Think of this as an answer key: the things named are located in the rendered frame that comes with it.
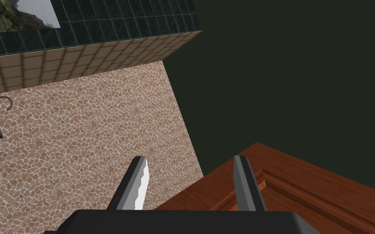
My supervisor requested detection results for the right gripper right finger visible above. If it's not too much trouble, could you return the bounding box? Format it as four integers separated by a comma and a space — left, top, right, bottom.
233, 155, 268, 212

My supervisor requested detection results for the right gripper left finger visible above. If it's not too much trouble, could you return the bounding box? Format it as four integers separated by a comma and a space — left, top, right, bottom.
106, 156, 150, 211

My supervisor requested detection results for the brown wooden door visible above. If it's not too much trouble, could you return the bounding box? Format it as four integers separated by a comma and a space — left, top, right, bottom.
154, 142, 375, 234

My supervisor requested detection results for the landscape picture on wall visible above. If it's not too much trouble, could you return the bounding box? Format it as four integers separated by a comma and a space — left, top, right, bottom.
0, 0, 61, 33

